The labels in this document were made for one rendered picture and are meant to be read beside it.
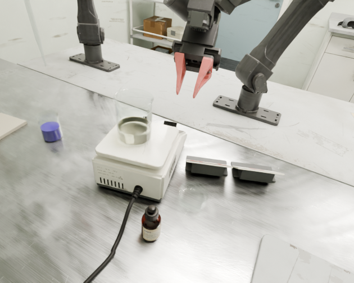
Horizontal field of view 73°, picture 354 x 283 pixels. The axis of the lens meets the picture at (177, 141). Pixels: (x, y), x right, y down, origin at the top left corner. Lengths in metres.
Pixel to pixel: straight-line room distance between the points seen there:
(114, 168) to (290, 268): 0.31
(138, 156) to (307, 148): 0.45
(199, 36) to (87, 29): 0.50
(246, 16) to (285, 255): 3.07
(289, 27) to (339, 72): 2.10
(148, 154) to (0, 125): 0.39
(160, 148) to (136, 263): 0.18
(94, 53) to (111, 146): 0.60
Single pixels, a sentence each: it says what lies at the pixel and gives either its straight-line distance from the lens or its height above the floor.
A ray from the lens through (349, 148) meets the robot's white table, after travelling 0.76.
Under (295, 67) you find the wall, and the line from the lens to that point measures 3.35.
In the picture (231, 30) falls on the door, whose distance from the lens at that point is 3.38.
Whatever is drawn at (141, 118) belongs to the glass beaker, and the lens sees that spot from 0.38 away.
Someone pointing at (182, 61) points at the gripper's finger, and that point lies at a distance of 0.50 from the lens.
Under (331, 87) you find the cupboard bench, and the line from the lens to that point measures 2.81.
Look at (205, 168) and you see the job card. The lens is 0.48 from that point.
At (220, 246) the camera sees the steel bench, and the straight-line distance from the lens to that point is 0.41.
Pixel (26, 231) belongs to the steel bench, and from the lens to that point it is 0.45.
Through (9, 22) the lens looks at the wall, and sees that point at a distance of 1.99.
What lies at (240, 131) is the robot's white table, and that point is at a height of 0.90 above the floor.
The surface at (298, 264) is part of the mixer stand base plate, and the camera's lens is 0.43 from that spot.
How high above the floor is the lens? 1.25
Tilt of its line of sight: 37 degrees down
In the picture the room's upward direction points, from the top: 7 degrees clockwise
